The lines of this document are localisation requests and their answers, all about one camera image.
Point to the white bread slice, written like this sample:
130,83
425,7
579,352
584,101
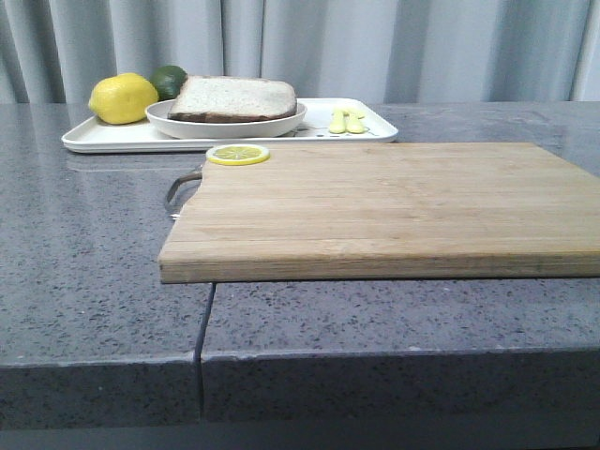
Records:
227,99

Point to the wooden cutting board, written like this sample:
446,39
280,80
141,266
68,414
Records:
388,210

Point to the green lime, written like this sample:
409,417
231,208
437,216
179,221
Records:
168,81

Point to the white round plate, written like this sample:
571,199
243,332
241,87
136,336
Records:
157,114

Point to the metal cutting board handle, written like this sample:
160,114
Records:
180,191

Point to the yellow plastic fork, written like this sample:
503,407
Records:
337,124

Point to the yellow lemon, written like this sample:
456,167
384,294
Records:
122,99

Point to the grey curtain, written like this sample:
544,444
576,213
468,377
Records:
376,51

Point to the lemon slice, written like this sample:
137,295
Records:
237,154

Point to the white bear tray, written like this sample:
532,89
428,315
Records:
93,136

